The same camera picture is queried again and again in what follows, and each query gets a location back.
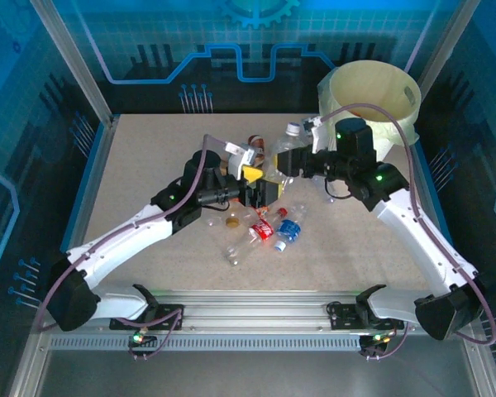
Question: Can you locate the large clear bottle white cap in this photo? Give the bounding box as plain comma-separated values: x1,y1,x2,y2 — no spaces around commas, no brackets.
265,122,315,198

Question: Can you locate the clear bottle gold cap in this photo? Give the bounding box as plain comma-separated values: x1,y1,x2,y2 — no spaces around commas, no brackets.
202,213,241,231

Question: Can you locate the Coca-Cola bottle red cap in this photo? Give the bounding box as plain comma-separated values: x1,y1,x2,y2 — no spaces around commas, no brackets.
225,208,289,266

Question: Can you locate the clear bottle blue label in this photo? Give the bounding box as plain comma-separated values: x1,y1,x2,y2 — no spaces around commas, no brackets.
272,203,308,253

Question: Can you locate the white ribbed plastic bin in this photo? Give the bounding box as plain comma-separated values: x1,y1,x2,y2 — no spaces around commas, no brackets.
317,60,422,165

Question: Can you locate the brown Nescafe coffee bottle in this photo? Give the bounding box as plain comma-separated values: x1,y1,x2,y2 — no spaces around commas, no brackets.
247,134,269,166

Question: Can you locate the small status light board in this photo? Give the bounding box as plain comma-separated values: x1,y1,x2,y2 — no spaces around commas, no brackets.
130,330,158,347
359,332,393,348

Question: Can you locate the grey metal front panel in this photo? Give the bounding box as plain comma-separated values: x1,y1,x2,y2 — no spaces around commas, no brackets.
7,330,496,397

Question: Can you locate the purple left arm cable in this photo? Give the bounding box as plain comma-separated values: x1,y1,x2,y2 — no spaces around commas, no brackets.
36,134,232,361

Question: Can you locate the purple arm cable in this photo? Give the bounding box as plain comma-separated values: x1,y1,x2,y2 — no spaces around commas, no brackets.
36,134,232,361
320,103,496,361

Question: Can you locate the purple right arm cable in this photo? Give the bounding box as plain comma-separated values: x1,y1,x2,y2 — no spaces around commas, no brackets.
320,103,496,361

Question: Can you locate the aluminium mounting rail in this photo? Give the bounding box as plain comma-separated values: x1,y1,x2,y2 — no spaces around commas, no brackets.
39,289,480,334

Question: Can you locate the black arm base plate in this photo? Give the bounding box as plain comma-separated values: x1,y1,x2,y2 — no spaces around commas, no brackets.
109,304,185,332
328,304,406,332

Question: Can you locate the slotted grey cable tray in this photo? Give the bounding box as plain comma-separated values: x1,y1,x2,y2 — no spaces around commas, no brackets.
49,337,367,352

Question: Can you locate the aluminium frame post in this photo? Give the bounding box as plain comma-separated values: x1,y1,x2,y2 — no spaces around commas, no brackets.
31,0,119,125
403,0,479,90

